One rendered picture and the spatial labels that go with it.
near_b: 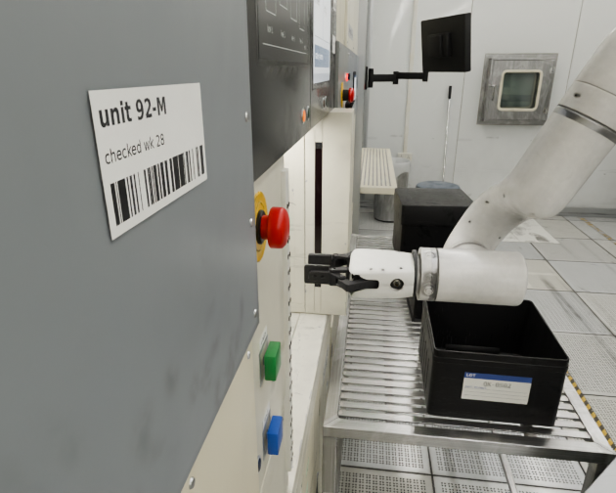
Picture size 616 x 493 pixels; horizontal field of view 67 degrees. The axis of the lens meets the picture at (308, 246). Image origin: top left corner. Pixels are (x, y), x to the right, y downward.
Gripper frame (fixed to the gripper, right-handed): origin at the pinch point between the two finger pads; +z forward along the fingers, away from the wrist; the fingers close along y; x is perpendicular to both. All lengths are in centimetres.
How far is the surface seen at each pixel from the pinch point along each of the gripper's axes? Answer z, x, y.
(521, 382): -42, -32, 18
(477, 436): -33, -43, 13
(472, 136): -114, -35, 452
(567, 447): -51, -43, 13
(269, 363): 1.8, 1.9, -29.5
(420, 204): -27, -18, 106
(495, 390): -37, -35, 18
